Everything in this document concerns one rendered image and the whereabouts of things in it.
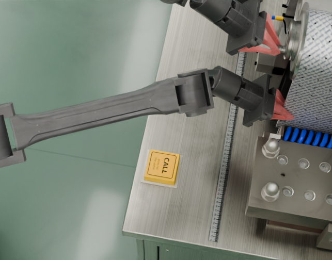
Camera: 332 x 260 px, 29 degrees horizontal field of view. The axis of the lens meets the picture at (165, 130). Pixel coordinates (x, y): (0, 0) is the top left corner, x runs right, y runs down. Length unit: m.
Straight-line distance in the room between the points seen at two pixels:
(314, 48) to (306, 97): 0.14
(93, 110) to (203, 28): 0.56
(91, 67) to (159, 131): 1.19
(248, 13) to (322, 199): 0.42
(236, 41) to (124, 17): 1.66
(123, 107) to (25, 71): 1.53
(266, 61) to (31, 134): 0.50
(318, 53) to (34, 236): 1.48
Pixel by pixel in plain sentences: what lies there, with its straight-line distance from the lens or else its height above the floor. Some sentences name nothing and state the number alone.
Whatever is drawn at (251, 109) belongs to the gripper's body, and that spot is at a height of 1.12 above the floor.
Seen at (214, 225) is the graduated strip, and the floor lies 0.90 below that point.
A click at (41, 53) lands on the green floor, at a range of 2.74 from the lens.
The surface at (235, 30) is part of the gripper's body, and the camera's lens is 1.16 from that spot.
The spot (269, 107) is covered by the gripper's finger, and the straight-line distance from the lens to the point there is 1.30.
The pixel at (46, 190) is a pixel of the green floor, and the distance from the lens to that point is 2.46.
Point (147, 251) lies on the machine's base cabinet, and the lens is 1.56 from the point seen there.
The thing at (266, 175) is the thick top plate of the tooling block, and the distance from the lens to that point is 1.35.
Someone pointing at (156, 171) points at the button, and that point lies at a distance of 1.45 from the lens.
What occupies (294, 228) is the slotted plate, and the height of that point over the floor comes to 0.91.
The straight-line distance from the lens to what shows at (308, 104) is 1.33.
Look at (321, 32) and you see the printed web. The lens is 1.20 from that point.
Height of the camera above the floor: 2.27
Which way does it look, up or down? 64 degrees down
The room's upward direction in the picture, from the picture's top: 1 degrees clockwise
